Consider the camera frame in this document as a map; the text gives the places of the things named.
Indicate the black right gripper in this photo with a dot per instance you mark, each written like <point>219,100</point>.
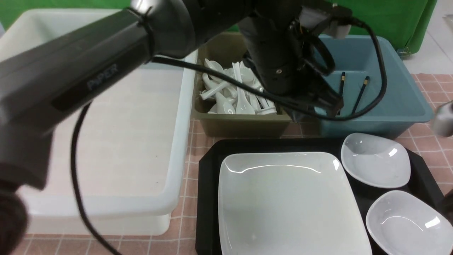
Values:
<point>442,124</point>

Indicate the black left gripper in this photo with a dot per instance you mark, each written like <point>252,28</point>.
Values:
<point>291,64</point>

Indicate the small white bowl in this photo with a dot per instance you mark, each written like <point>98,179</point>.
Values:
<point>376,161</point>
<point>402,224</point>

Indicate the black chopstick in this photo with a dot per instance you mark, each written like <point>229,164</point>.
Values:
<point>361,92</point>
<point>341,90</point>

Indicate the large white square plate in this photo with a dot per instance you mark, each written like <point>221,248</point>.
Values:
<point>288,203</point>

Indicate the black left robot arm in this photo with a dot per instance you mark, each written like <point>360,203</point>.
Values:
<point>43,86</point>

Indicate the pink checkered tablecloth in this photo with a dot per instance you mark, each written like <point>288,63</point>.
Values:
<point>180,238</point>

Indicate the olive plastic bin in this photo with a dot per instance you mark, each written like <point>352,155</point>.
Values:
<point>227,48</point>

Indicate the white spoon upright centre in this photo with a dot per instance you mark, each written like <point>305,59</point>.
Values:
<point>243,107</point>

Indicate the white spoon across pile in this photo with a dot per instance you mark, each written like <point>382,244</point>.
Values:
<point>213,88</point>

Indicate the teal plastic bin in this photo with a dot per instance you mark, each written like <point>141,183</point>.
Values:
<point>403,103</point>

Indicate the green backdrop cloth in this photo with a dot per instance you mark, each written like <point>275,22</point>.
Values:
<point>402,22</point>

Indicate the large white plastic bin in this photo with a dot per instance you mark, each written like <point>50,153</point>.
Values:
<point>131,148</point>

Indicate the black serving tray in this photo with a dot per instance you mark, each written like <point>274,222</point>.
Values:
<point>422,184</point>

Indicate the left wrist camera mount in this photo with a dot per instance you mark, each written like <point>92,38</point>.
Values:
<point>332,20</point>

